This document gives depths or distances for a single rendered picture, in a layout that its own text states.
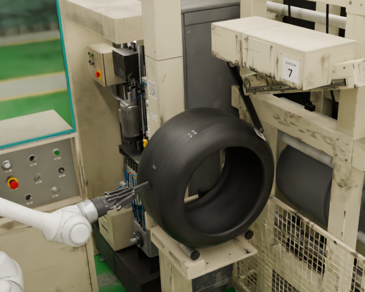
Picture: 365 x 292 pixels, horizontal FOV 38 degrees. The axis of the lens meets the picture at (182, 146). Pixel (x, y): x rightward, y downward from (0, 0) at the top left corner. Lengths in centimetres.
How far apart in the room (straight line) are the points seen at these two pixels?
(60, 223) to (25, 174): 86
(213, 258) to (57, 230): 85
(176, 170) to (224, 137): 23
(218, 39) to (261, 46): 30
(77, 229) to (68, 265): 113
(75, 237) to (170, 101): 84
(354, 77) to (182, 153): 68
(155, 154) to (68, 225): 50
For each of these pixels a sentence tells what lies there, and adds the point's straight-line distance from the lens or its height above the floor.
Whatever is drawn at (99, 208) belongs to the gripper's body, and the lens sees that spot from 203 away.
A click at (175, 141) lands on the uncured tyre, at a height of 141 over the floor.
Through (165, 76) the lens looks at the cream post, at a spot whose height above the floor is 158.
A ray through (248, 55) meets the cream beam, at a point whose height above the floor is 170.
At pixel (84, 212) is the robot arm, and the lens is 201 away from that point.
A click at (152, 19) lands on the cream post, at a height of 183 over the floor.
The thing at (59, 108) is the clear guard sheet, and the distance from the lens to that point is 257.
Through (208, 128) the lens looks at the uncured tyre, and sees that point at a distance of 207.
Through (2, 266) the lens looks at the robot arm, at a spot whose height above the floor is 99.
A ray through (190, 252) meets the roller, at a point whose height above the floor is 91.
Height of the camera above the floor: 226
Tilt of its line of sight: 25 degrees down
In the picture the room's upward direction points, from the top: 3 degrees counter-clockwise
